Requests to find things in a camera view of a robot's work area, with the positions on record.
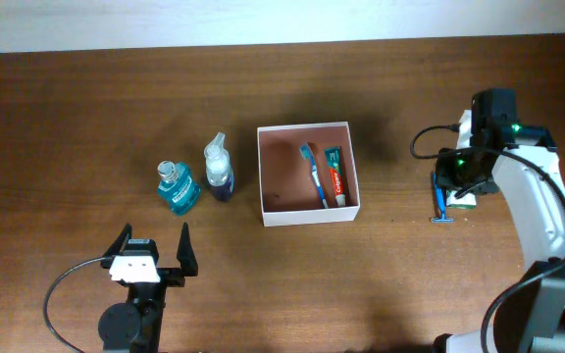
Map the blue foam soap pump bottle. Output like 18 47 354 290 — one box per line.
204 132 234 202

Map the teal Listerine mouthwash bottle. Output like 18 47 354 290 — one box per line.
157 161 201 216

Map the Colgate toothpaste tube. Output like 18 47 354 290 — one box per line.
325 147 346 207

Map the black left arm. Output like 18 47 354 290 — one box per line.
98 224 198 352

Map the green and white soap packet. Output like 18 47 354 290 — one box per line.
446 190 477 210

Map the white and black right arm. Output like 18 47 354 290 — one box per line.
433 88 565 352

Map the white open cardboard box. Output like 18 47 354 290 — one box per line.
256 122 361 227

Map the blue and white toothbrush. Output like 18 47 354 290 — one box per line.
299 143 329 209

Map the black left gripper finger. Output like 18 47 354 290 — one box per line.
177 223 198 277
103 224 132 257

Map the blue Gillette razor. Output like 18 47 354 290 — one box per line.
431 173 454 224

